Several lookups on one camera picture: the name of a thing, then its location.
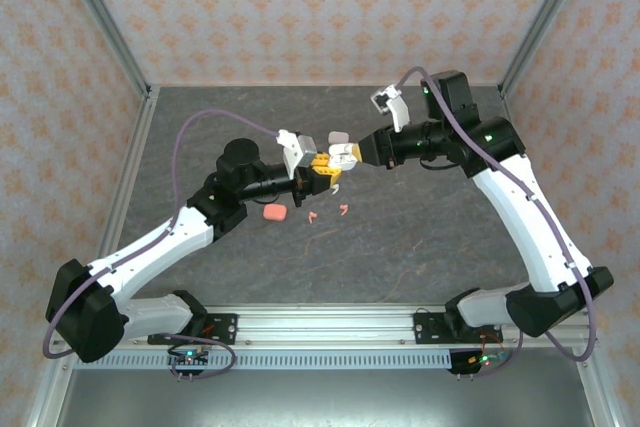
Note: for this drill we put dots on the white earbud charging case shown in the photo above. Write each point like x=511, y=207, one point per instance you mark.
x=338, y=137
x=342, y=149

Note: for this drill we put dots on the pink earbud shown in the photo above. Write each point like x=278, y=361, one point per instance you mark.
x=344, y=209
x=312, y=217

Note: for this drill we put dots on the pink earbud charging case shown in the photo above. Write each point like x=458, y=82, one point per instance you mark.
x=275, y=212

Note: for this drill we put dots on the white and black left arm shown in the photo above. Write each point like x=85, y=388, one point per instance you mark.
x=150, y=252

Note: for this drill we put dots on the white earbud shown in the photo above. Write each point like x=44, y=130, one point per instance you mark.
x=335, y=190

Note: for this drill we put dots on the small controller circuit board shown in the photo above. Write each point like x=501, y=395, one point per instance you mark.
x=472, y=362
x=190, y=359

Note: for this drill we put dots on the grey metal panel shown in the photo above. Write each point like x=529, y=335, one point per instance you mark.
x=325, y=402

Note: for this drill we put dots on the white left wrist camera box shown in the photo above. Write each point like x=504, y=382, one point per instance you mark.
x=297, y=152

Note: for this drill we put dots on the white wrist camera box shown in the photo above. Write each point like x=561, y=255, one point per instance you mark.
x=397, y=112
x=297, y=152

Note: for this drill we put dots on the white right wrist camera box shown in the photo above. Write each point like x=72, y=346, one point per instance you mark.
x=397, y=112

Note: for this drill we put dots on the aluminium corner post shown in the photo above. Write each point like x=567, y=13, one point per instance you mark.
x=542, y=22
x=110, y=27

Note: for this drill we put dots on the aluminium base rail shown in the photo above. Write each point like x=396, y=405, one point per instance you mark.
x=325, y=329

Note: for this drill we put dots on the aluminium frame bar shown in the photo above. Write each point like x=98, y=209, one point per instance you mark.
x=600, y=409
x=47, y=397

